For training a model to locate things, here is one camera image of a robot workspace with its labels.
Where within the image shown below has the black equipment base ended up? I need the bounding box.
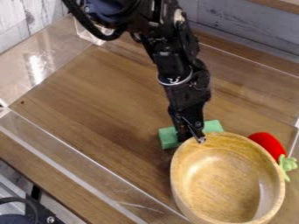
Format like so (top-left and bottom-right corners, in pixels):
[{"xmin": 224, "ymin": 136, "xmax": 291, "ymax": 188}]
[{"xmin": 0, "ymin": 197, "xmax": 65, "ymax": 224}]

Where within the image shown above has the green foam block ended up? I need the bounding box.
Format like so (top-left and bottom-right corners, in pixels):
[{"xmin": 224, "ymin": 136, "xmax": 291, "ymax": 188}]
[{"xmin": 158, "ymin": 120, "xmax": 224, "ymax": 150}]

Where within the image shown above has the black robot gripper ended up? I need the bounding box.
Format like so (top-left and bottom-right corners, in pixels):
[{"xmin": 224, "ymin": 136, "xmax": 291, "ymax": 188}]
[{"xmin": 160, "ymin": 59, "xmax": 211, "ymax": 144}]

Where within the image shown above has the brown wooden bowl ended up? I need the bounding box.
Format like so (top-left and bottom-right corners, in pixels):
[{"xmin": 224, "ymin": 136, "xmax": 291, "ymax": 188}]
[{"xmin": 171, "ymin": 132, "xmax": 286, "ymax": 224}]

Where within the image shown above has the clear acrylic corner bracket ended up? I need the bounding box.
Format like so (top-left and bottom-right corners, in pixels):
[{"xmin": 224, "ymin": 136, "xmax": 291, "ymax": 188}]
[{"xmin": 74, "ymin": 19, "xmax": 106, "ymax": 46}]

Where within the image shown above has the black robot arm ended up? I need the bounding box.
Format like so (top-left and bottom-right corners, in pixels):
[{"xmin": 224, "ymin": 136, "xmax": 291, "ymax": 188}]
[{"xmin": 84, "ymin": 0, "xmax": 211, "ymax": 143}]

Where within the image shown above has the red plush strawberry toy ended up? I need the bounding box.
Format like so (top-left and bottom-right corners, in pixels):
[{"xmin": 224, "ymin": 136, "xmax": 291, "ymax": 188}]
[{"xmin": 247, "ymin": 132, "xmax": 298, "ymax": 182}]

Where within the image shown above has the black cable loop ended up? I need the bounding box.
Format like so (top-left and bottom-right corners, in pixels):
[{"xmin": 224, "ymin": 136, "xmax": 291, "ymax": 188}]
[{"xmin": 61, "ymin": 0, "xmax": 127, "ymax": 42}]

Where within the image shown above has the clear acrylic front barrier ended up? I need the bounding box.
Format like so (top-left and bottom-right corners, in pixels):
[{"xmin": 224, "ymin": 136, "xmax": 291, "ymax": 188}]
[{"xmin": 0, "ymin": 108, "xmax": 188, "ymax": 224}]

